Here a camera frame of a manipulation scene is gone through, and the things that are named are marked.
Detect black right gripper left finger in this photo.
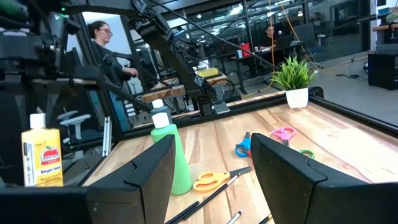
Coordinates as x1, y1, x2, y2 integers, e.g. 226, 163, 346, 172
0, 134, 177, 224

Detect person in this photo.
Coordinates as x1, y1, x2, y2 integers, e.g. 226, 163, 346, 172
86, 21, 139, 90
259, 24, 280, 52

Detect long black paintbrush silver ferrule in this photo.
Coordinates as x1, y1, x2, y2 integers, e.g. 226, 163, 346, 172
182, 174, 241, 220
164, 201, 200, 224

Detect red container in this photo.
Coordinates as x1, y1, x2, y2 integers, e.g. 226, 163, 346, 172
239, 42, 251, 58

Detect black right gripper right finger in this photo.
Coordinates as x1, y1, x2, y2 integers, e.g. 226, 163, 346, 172
251, 133, 398, 224

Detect orange hanging cable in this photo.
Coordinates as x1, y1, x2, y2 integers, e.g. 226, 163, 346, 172
242, 0, 327, 97

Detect white stool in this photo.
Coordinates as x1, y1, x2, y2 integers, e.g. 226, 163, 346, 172
57, 110, 92, 141

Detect green paint bottle white cap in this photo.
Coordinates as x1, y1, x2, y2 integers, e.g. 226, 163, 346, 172
150, 112, 193, 196

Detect pink handled scissors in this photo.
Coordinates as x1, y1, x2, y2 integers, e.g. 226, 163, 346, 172
272, 126, 296, 146

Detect wooden workbench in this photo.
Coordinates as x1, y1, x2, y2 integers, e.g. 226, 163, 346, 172
141, 73, 229, 103

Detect yellow pad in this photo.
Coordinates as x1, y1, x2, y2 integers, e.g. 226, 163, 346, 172
195, 67, 220, 78

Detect green plant white pot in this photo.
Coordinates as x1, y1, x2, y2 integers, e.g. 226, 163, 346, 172
271, 55, 318, 109

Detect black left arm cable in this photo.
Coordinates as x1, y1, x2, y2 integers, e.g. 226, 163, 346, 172
148, 0, 281, 72

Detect silver aluminium bar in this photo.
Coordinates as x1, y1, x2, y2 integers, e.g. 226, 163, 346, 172
102, 116, 112, 157

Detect orange handled scissors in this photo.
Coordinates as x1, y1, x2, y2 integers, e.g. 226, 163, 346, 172
192, 166, 252, 193

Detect dark teal paint bottle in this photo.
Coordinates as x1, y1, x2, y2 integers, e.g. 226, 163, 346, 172
150, 98, 173, 124

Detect yellow paint bottle white cap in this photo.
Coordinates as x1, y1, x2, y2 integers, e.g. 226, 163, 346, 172
21, 113, 64, 187

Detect blue handled scissors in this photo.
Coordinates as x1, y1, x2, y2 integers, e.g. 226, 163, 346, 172
234, 131, 252, 158

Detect black cabinet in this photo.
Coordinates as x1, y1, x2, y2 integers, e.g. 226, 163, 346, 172
368, 51, 398, 91

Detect black paintbrush gold ferrule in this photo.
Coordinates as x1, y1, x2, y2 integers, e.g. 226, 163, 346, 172
257, 213, 274, 224

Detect dark equipment rig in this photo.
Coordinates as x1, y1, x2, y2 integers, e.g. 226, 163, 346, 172
0, 0, 103, 94

